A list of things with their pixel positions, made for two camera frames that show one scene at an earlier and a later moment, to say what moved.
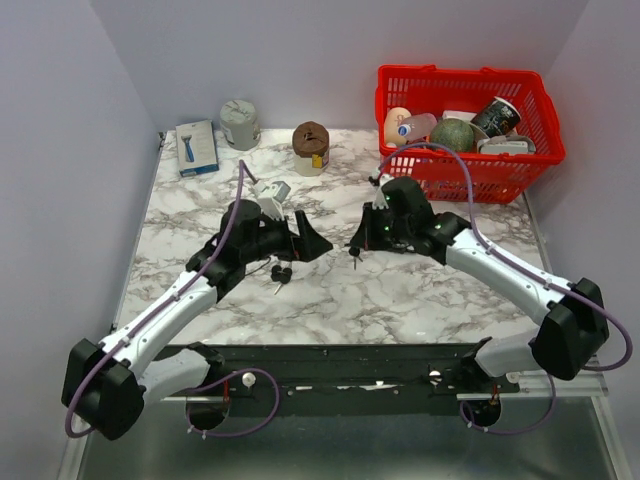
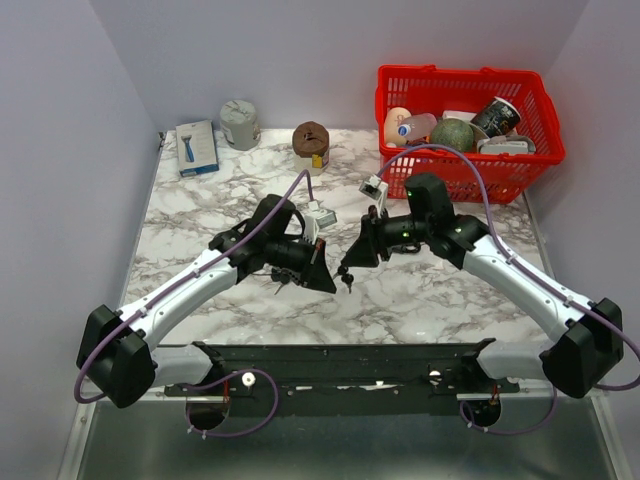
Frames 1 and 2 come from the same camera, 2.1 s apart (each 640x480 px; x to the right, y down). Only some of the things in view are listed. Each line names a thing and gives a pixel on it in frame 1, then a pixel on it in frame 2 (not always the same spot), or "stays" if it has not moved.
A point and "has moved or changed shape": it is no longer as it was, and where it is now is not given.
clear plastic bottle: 417,126 stays
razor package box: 196,147 stays
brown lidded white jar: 310,144 stays
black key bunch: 355,251 has moved or changed shape
